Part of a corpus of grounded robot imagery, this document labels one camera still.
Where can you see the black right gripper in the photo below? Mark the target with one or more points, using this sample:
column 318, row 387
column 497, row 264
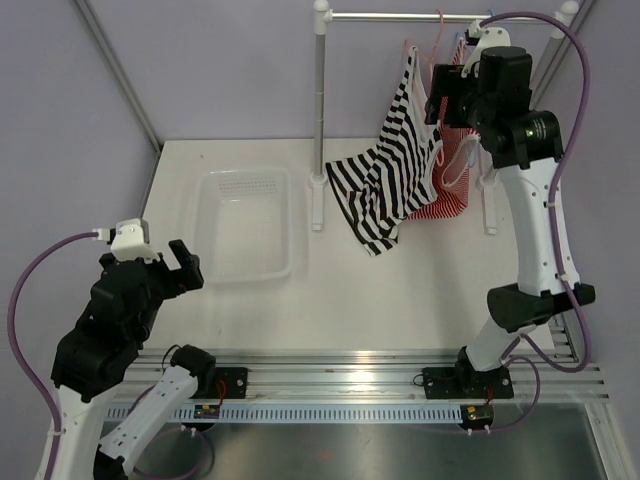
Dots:
column 448, row 82

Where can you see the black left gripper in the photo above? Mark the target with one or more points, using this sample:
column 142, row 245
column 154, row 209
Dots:
column 180, row 280

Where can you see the pink wire hanger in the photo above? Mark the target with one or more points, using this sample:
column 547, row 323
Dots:
column 434, row 55

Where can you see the black white striped tank top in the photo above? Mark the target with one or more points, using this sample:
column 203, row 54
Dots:
column 382, row 186

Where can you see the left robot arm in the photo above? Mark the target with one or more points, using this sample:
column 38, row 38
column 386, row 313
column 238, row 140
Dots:
column 92, row 359

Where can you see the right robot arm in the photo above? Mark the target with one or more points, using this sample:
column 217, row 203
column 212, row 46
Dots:
column 525, row 148

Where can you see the red white striped tank top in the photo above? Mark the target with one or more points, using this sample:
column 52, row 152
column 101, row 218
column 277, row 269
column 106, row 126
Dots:
column 450, row 175

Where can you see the white plastic basket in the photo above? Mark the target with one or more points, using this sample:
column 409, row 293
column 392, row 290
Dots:
column 242, row 225

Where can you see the white metal clothes rack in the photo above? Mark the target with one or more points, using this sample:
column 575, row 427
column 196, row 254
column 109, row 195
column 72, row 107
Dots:
column 323, row 15

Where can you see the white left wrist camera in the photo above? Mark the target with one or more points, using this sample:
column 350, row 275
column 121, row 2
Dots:
column 129, row 240

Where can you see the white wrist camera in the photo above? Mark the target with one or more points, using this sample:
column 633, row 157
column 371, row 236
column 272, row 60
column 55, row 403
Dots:
column 129, row 240
column 485, row 37

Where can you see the blue wire hanger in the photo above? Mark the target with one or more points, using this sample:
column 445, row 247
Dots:
column 459, row 37

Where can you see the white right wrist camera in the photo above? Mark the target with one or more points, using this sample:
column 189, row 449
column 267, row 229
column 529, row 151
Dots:
column 485, row 37

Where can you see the right aluminium frame post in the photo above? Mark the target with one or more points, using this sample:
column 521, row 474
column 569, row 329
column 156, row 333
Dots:
column 574, row 14

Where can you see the aluminium frame post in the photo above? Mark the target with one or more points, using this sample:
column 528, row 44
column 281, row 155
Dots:
column 118, row 74
column 574, row 14

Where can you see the white slotted cable duct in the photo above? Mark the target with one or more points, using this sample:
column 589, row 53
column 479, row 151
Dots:
column 255, row 413

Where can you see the left aluminium frame post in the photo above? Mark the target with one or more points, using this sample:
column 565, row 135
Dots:
column 118, row 74

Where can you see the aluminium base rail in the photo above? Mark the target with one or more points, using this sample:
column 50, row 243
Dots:
column 388, row 376

